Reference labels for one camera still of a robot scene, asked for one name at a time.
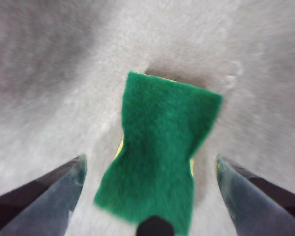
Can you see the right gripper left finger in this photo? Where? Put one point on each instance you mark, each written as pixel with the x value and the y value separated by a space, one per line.
pixel 46 206

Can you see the yellow sponge with green pad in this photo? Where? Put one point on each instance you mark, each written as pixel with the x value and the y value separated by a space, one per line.
pixel 157 137

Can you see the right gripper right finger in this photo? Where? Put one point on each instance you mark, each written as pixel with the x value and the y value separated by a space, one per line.
pixel 255 206

